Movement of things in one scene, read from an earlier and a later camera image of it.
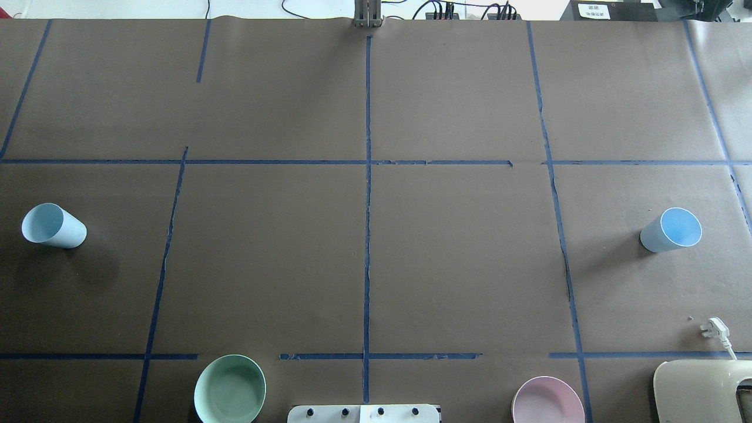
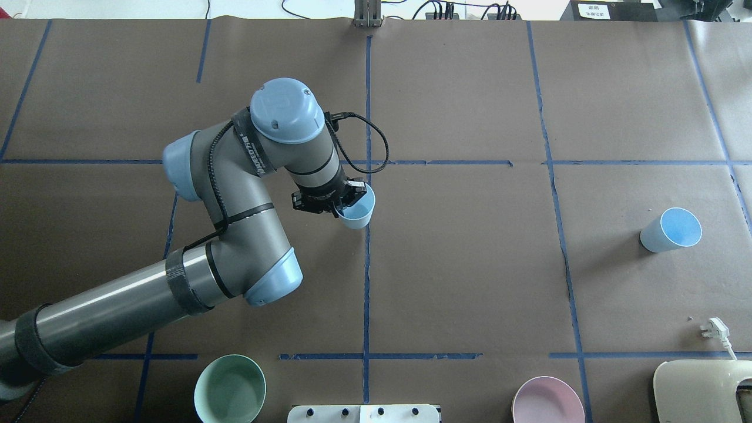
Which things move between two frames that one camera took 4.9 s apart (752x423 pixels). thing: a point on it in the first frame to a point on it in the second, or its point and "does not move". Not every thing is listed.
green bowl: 230,388 does not move
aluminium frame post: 368,14 does not move
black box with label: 610,10 does not move
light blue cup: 49,223 to 359,215
